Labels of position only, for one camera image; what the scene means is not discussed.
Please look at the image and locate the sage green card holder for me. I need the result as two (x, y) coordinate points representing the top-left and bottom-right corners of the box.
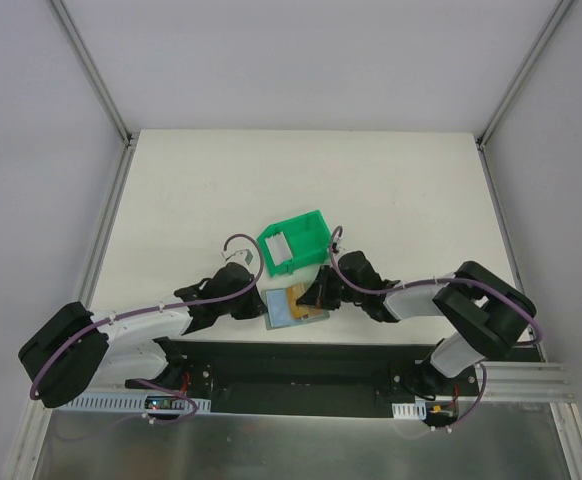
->
(264, 283), (329, 330)

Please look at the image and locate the green plastic bin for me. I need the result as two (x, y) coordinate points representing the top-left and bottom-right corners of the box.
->
(257, 210), (330, 277)

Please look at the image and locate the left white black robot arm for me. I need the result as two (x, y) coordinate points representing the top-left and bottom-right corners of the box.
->
(18, 261), (265, 408)

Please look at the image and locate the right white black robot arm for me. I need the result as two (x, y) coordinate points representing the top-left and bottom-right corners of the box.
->
(296, 251), (537, 395)

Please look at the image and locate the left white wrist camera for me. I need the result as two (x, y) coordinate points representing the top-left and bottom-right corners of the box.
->
(223, 249), (254, 268)

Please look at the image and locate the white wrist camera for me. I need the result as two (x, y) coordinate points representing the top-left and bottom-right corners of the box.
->
(223, 249), (254, 268)
(331, 238), (343, 254)

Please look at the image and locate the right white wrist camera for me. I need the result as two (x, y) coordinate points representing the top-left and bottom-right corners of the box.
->
(331, 238), (343, 254)

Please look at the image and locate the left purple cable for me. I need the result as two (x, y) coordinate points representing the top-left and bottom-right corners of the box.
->
(29, 233), (266, 400)

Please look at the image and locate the purple cable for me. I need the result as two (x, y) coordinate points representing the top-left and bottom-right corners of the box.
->
(29, 233), (266, 400)
(330, 227), (545, 346)

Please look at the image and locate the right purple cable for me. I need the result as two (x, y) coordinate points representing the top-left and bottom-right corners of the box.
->
(330, 227), (545, 346)

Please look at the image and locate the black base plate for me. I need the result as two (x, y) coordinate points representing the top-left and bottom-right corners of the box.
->
(123, 339), (482, 419)

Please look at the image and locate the right white cable duct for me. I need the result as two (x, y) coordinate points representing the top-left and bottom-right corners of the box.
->
(392, 401), (427, 421)

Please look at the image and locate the white cable duct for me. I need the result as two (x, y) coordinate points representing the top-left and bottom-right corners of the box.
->
(59, 392), (211, 415)
(392, 401), (427, 421)

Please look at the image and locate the aluminium front rail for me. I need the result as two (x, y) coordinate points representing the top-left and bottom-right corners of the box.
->
(483, 362), (575, 403)

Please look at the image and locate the left white cable duct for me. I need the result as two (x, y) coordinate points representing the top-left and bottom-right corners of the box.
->
(59, 392), (211, 415)

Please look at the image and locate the left aluminium frame post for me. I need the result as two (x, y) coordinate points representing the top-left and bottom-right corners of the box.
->
(46, 0), (135, 147)

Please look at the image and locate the aluminium frame post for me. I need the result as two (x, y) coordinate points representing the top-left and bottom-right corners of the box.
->
(46, 0), (135, 147)
(476, 0), (578, 151)

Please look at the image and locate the right aluminium frame post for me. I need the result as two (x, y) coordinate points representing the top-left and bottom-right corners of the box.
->
(476, 0), (578, 151)

